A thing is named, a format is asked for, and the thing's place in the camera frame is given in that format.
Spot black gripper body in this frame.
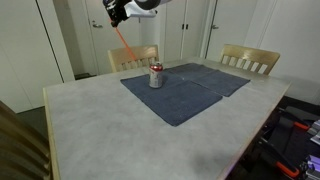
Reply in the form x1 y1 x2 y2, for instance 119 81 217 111
103 0 129 17

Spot red plastic straw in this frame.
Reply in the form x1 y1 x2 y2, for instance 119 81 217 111
109 19 138 62

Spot red and silver soda can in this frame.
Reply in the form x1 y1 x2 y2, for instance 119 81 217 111
148 61 165 90

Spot light wooden slat-back chair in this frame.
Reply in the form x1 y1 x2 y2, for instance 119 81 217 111
218 43 281 76
0 99 54 180
107 44 160 74

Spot white double-door closet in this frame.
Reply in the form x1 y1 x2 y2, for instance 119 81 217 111
157 0 209 63

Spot dark blue cloth mat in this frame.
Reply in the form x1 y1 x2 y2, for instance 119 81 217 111
119 72 224 128
164 63 251 98

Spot black and orange bar clamp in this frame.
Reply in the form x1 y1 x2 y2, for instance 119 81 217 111
257 135 301 179
277 114 312 133

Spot short aluminium profile blocks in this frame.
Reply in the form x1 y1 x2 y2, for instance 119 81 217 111
299 154 320 180

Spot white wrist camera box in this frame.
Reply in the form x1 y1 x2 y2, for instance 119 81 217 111
124 0 159 19

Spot white door with lever handle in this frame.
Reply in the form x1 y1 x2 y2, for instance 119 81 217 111
84 0 141 76
203 0 260 63

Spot long aluminium profile rail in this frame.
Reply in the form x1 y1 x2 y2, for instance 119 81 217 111
307 119 320 146

